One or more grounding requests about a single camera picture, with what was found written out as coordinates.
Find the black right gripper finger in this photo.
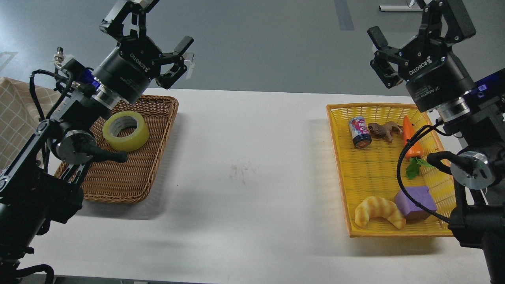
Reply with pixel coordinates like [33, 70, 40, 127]
[416, 0, 476, 44]
[367, 26, 409, 89]

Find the beige checkered cloth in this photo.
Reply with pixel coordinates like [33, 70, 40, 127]
[0, 77, 39, 170]

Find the white floor stand base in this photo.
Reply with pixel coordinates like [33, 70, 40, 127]
[379, 0, 422, 11]

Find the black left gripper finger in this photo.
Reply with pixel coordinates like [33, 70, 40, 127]
[99, 0, 160, 50]
[151, 36, 194, 89]

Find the small drink can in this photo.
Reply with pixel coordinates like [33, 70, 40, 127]
[348, 116, 372, 149]

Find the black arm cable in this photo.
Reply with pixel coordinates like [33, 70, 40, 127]
[28, 47, 79, 123]
[397, 120, 454, 224]

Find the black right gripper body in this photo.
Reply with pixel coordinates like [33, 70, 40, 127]
[398, 30, 475, 112]

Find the brown toy frog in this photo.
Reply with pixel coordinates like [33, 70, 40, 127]
[367, 121, 404, 144]

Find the brown wicker basket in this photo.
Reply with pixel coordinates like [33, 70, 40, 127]
[53, 95, 179, 204]

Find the purple foam cube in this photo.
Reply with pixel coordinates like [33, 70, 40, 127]
[394, 186, 437, 222]

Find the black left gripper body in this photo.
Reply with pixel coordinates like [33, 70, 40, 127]
[93, 37, 162, 104]

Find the toy croissant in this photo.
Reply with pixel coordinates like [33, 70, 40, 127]
[355, 196, 406, 230]

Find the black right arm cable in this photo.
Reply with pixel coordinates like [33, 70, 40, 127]
[397, 120, 454, 224]

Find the yellow tape roll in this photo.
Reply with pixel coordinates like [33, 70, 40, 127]
[102, 111, 150, 152]

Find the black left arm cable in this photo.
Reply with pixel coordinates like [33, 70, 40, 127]
[28, 47, 79, 123]

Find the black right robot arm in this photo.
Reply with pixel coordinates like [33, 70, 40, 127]
[367, 0, 505, 284]

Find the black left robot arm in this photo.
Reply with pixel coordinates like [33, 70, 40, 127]
[0, 0, 194, 284]

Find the orange toy carrot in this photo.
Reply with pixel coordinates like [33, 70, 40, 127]
[402, 116, 433, 180]

